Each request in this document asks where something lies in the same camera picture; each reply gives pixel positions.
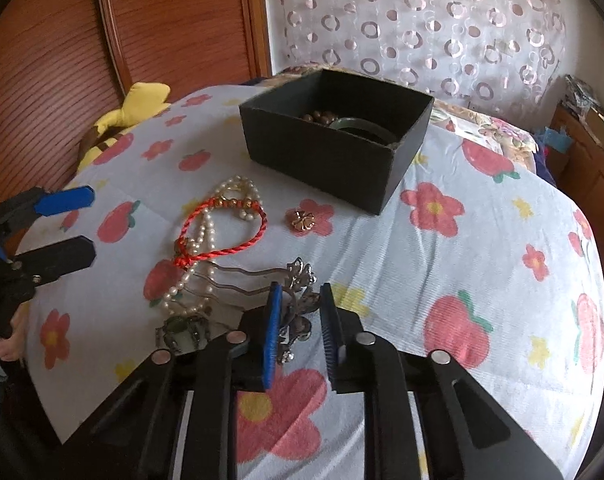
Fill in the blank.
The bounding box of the small pearl strand necklace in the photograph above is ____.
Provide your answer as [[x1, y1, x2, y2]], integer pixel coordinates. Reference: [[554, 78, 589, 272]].
[[159, 174, 264, 317]]

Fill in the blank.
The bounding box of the red braided cord bracelet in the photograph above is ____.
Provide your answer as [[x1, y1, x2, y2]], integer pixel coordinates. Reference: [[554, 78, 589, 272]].
[[170, 196, 269, 273]]

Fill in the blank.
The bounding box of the white floral bed sheet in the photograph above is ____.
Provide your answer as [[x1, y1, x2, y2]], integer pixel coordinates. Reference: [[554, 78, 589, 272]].
[[20, 86, 604, 479]]

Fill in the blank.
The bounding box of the circle patterned sheer curtain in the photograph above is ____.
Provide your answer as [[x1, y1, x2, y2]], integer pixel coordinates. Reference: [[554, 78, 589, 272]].
[[271, 0, 565, 125]]

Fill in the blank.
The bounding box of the dark green jade bangle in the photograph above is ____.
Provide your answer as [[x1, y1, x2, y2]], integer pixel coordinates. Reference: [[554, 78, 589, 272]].
[[329, 117, 397, 145]]

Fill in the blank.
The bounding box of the gold flower brooch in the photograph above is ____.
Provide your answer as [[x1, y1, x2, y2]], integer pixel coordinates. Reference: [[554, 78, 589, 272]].
[[288, 209, 316, 233]]

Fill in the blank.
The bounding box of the person left hand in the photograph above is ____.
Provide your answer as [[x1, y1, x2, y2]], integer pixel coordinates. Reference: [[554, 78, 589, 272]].
[[0, 302, 29, 362]]

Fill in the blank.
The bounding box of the silver metal hair comb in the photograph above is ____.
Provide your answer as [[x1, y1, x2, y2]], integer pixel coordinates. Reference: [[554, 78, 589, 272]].
[[181, 258, 319, 364]]

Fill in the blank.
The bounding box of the yellow plush toy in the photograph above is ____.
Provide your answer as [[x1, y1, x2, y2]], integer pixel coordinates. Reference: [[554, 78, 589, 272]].
[[78, 81, 171, 171]]

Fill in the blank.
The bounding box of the black cardboard jewelry box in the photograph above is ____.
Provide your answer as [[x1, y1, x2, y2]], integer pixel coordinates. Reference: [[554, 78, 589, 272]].
[[239, 70, 434, 214]]

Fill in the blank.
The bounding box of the brown wooden bead bracelet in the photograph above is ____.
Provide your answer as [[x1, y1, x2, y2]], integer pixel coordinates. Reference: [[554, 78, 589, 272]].
[[301, 109, 341, 129]]

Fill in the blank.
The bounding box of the green stone silver brooch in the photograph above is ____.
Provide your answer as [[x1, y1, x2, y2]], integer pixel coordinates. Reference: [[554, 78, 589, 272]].
[[154, 313, 212, 354]]

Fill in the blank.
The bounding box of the wooden headboard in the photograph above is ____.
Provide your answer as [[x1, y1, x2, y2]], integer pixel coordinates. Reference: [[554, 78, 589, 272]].
[[0, 0, 274, 241]]

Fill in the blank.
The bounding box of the wooden side cabinet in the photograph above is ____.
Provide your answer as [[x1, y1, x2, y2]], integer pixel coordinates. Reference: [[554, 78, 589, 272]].
[[550, 104, 604, 274]]

